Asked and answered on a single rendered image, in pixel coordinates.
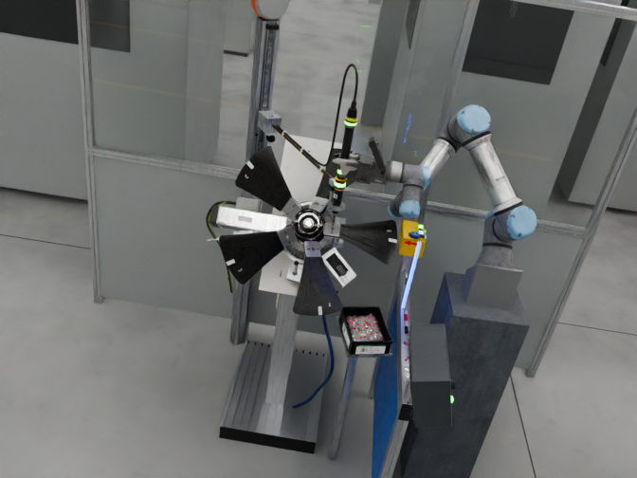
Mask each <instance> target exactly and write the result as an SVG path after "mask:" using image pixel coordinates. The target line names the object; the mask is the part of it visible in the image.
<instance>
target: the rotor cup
mask: <svg viewBox="0 0 637 478"><path fill-rule="evenodd" d="M306 221H311V226H306ZM325 223H326V222H325V220H324V218H323V217H322V215H321V214H320V213H319V212H318V211H316V210H314V209H303V210H301V211H299V212H298V213H297V214H296V215H295V217H294V220H293V221H292V222H291V226H292V228H293V230H295V231H294V232H295V234H296V237H297V239H298V241H297V242H298V243H299V244H301V245H303V241H317V242H320V241H321V240H322V239H323V238H324V236H325V235H323V231H324V228H323V227H324V225H325ZM310 239H312V240H310Z"/></svg>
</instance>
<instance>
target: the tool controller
mask: <svg viewBox="0 0 637 478"><path fill-rule="evenodd" d="M405 373H406V374H409V375H407V376H405V379H406V382H409V383H410V392H411V401H412V414H413V417H412V418H413V421H414V426H415V428H451V427H452V411H451V390H455V380H450V371H449V359H448V351H447V341H446V327H445V324H444V323H429V324H411V325H410V326H409V366H406V367H405Z"/></svg>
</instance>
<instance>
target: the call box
mask: <svg viewBox="0 0 637 478"><path fill-rule="evenodd" d="M412 231H416V232H418V233H419V224H418V222H412V221H407V220H403V222H402V226H401V230H400V234H399V254H400V255H406V256H411V257H414V255H415V251H416V248H417V246H415V245H407V244H405V243H404V242H406V241H410V240H411V242H412V243H418V242H419V241H420V242H421V247H420V249H419V253H418V257H417V258H422V255H423V251H424V248H425V244H426V234H425V224H424V223H423V235H425V238H421V237H420V234H422V233H419V237H418V238H414V237H411V236H410V233H411V232H412Z"/></svg>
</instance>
